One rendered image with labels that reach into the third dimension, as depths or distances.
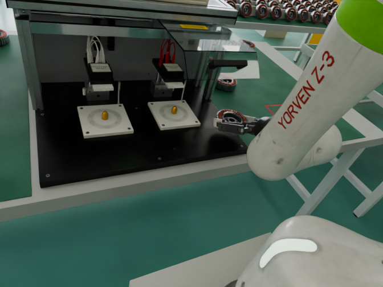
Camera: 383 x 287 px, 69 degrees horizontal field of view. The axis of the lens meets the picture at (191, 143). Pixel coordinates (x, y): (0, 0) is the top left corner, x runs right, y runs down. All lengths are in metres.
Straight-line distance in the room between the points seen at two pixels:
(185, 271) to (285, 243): 0.26
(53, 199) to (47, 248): 0.81
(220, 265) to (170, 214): 1.10
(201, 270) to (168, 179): 0.34
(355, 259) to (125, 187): 0.58
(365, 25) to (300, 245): 0.26
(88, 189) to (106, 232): 0.81
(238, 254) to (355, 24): 0.45
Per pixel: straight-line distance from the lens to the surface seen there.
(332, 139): 0.67
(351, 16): 0.40
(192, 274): 0.57
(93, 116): 0.96
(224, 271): 0.59
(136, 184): 0.80
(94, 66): 0.94
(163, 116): 0.99
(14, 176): 0.84
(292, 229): 0.37
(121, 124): 0.93
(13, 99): 1.11
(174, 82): 0.99
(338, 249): 0.38
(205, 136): 0.96
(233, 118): 0.98
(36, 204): 0.79
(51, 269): 1.52
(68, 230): 1.60
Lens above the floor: 1.36
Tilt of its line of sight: 40 degrees down
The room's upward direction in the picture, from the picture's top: 16 degrees clockwise
